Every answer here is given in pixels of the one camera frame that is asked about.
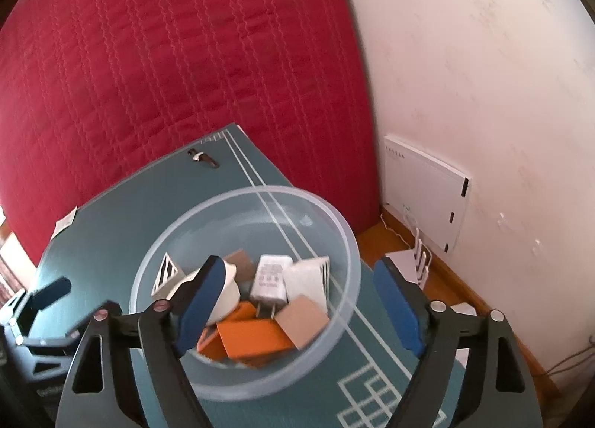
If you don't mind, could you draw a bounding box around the red quilted blanket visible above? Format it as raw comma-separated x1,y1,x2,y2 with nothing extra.
0,0,379,266

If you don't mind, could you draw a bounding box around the white router with antennas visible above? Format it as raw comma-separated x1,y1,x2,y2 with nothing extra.
385,228,431,289

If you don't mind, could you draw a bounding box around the small paper card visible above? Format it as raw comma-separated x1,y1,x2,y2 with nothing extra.
50,206,79,240

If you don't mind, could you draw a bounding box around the white power cable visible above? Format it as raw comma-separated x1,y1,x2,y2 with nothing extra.
380,205,419,243

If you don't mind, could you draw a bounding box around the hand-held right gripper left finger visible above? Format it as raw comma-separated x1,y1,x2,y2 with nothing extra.
55,255,227,428

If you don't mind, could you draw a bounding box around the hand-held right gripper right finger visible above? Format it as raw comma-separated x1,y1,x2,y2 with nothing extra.
373,257,544,428

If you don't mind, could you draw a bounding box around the small orange striped block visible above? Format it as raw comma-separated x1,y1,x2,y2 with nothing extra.
197,328,228,361

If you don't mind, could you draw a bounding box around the thin grey cable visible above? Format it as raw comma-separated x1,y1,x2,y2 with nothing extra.
541,335,595,377

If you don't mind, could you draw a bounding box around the white round disc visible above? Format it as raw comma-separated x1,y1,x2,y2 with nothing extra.
165,260,241,324

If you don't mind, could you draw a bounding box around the rectangular wooden block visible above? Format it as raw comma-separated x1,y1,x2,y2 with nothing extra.
275,295,330,350

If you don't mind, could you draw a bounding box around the black wristwatch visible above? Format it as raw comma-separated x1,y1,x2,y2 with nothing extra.
187,148,221,170

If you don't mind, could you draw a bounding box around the white charger plug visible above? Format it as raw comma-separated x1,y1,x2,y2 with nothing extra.
250,254,295,317

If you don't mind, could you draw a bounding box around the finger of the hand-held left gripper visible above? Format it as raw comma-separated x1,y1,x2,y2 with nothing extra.
16,323,83,351
29,276,72,312

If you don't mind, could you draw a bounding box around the wooden wedge block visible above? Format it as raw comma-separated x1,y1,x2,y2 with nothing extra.
225,248,254,292

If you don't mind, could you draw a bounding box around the clear plastic bowl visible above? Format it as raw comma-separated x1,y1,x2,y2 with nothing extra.
129,185,362,403

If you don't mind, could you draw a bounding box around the white wall box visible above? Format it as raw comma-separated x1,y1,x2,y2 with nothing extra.
383,133,471,253

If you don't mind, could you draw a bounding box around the large orange striped wedge block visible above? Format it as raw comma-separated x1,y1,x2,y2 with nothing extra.
216,302,290,361

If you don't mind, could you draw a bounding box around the white striped triangular block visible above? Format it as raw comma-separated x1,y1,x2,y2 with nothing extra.
282,257,331,310
151,251,191,297

